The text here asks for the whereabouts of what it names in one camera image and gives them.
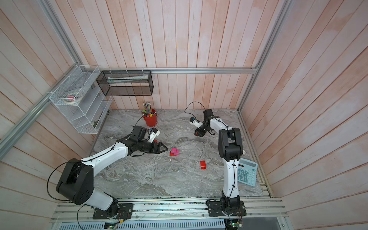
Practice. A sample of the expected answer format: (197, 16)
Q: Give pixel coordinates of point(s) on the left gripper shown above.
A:
(158, 150)

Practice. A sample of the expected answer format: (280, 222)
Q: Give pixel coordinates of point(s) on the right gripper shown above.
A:
(199, 132)

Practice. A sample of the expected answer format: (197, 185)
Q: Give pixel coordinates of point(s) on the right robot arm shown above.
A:
(230, 149)

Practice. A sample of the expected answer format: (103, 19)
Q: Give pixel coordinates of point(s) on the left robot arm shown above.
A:
(77, 180)

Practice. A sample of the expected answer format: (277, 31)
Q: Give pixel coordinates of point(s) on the red pen cup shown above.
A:
(151, 119)

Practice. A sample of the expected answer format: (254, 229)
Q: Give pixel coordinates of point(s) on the pens in cup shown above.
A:
(148, 111)

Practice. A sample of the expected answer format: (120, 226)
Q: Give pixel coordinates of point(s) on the calculator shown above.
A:
(247, 172)

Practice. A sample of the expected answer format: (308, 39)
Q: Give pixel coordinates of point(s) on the black mesh basket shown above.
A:
(126, 83)

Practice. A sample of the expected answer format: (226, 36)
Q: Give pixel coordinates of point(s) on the tape roll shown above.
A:
(72, 98)

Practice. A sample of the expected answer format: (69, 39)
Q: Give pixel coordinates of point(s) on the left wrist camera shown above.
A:
(154, 132)

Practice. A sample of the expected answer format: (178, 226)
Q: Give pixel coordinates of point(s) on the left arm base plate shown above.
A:
(117, 211)

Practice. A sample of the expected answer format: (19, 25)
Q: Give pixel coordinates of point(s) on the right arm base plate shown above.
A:
(215, 209)

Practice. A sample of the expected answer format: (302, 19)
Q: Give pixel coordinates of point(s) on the white wire shelf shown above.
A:
(88, 114)

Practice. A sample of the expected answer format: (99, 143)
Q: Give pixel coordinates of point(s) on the aluminium rail front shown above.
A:
(173, 208)

